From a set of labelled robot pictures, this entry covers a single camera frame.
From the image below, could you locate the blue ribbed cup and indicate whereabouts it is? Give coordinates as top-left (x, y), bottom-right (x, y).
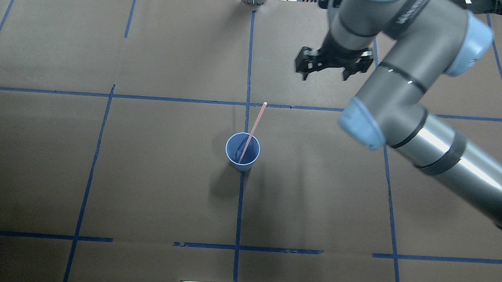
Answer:
top-left (225, 132), bottom-right (261, 172)

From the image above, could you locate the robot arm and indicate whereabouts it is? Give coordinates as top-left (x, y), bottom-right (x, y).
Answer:
top-left (323, 0), bottom-right (502, 230)

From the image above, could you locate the black camera mount wrist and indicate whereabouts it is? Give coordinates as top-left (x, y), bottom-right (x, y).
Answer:
top-left (294, 47), bottom-right (374, 81)

